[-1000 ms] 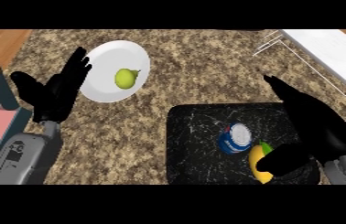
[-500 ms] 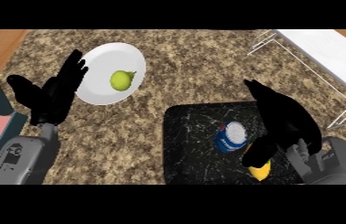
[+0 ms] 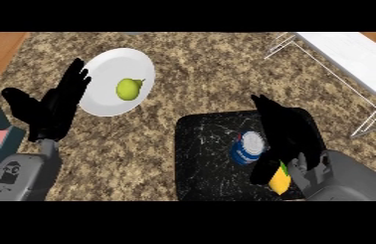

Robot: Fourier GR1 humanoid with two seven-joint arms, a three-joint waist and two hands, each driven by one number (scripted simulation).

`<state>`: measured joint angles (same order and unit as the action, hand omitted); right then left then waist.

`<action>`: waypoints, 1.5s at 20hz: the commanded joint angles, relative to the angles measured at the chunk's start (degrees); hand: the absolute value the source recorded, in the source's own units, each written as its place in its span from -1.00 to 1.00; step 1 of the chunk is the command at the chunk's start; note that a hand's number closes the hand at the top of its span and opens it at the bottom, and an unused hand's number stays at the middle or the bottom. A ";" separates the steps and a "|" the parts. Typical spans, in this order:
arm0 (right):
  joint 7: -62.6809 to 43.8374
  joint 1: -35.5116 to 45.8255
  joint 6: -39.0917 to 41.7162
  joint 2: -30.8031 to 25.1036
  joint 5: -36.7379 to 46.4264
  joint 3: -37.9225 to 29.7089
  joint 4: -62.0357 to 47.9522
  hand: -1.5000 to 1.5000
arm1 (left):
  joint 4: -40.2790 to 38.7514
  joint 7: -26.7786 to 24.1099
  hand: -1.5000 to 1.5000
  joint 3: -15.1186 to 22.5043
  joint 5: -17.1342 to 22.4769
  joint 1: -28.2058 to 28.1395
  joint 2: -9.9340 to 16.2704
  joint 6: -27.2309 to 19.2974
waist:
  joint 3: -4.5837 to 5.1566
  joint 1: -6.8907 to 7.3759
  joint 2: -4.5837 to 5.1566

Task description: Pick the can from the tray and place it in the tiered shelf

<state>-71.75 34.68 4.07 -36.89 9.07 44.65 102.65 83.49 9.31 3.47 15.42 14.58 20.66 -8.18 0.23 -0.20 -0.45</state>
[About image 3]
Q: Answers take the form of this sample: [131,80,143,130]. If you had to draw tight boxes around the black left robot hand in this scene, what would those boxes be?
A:
[0,57,93,143]

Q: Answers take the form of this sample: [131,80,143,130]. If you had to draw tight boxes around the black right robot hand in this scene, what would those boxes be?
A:
[248,94,327,186]

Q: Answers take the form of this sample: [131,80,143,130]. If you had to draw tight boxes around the blue and white can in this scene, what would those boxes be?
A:
[228,130,268,166]

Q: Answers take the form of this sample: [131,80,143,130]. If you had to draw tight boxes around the black marble tray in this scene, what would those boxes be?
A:
[174,108,314,202]

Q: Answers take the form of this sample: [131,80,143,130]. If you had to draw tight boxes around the teal and pink object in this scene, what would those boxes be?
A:
[0,107,26,162]

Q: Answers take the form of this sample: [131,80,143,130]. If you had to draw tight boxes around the white round plate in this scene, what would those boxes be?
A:
[78,47,158,118]

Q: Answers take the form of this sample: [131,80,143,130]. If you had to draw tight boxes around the yellow lemon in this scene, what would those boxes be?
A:
[267,160,293,196]

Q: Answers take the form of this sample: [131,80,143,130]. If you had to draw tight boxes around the green pear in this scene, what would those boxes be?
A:
[115,77,147,102]

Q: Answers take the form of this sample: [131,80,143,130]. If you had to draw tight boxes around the white wire tiered shelf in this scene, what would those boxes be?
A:
[262,32,376,138]

